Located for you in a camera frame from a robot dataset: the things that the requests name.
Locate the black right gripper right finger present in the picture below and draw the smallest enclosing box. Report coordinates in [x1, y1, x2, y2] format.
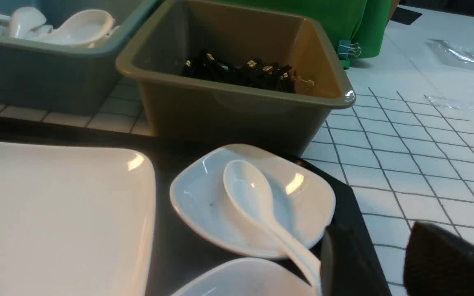
[403, 222, 474, 296]

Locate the brown plastic bin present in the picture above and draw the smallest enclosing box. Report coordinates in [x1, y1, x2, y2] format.
[116, 0, 356, 156]

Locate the pile of black chopsticks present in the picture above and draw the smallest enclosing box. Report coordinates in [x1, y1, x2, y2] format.
[180, 49, 315, 94]

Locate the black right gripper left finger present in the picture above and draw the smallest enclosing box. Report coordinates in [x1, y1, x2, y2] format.
[320, 225, 369, 296]

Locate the blue binder clip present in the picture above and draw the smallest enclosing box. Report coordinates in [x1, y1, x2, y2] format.
[337, 39, 361, 69]

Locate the green cloth backdrop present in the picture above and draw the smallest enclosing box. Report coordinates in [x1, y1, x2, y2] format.
[223, 0, 397, 59]

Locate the clear plastic bag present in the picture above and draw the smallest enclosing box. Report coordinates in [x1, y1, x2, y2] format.
[425, 39, 474, 71]

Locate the teal plastic bin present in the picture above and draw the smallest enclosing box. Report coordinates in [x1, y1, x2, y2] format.
[0, 0, 160, 115]

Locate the large white square plate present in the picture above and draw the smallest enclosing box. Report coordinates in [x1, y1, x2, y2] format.
[0, 142, 156, 296]

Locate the small white dish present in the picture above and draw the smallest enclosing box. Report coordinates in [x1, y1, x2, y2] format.
[170, 144, 336, 260]
[173, 257, 316, 296]

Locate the white ceramic soup spoon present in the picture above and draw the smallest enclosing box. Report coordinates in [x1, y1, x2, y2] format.
[223, 160, 323, 296]

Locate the pile of white spoons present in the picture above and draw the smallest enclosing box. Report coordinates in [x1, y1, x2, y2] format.
[0, 7, 120, 46]

